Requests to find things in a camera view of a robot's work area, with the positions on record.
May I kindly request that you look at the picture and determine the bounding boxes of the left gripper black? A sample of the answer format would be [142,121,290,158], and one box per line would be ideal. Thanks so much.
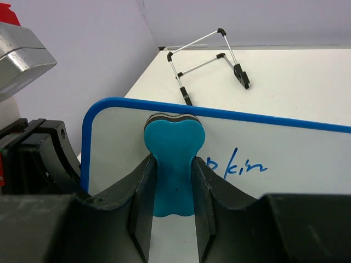
[1,118,89,197]

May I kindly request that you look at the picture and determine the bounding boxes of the blue whiteboard eraser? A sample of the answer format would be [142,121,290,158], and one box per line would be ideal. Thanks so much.
[144,113,206,218]

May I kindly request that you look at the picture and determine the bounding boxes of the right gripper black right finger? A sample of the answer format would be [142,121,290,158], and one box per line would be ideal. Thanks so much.
[191,157,350,262]

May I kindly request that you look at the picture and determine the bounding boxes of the metal wire easel stand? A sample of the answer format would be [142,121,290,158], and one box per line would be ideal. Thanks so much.
[166,27,251,107]

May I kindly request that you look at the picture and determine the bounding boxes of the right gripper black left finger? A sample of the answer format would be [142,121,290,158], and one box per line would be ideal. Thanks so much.
[1,156,157,262]

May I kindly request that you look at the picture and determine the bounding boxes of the blue framed whiteboard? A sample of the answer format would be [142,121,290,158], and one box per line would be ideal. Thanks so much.
[81,98,350,262]

